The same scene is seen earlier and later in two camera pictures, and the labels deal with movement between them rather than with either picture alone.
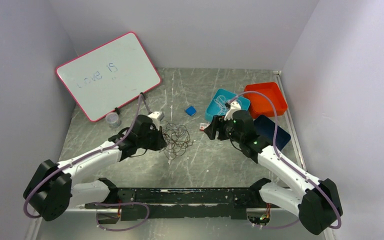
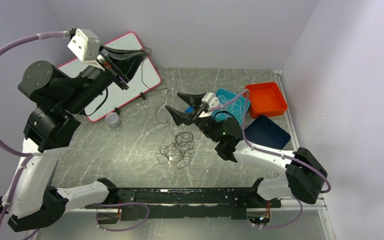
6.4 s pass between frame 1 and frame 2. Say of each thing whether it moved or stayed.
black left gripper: moved
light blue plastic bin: stayed
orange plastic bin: stayed
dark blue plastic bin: stayed
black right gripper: moved
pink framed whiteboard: stayed
